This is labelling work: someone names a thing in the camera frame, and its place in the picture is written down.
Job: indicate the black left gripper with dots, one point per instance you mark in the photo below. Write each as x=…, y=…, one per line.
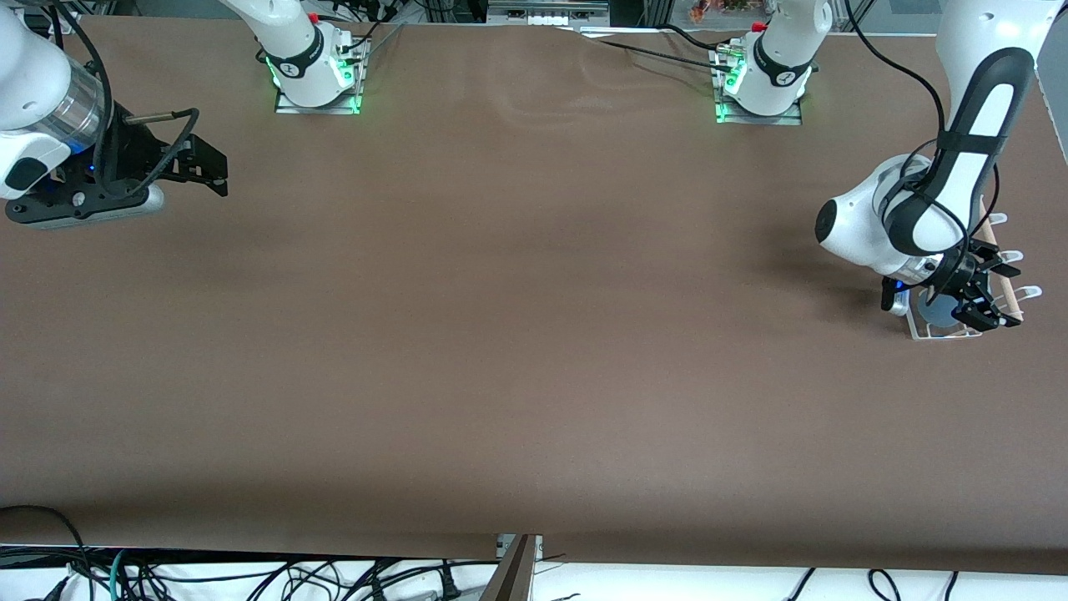
x=963, y=277

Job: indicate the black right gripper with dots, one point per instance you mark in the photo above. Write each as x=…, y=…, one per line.
x=133, y=154

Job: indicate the blue plastic cup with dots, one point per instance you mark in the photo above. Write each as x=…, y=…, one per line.
x=936, y=313

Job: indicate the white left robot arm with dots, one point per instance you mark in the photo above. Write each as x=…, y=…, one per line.
x=859, y=229

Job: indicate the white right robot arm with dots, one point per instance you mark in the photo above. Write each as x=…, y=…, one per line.
x=292, y=50

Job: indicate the white power strip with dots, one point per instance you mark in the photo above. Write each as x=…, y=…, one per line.
x=551, y=15

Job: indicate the brown table cover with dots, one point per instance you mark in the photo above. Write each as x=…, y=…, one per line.
x=534, y=376

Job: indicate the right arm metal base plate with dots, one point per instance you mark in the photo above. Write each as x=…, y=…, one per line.
x=288, y=107

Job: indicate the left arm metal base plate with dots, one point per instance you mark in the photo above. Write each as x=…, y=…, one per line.
x=793, y=119

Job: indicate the dark metal post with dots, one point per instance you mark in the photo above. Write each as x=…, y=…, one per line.
x=511, y=580

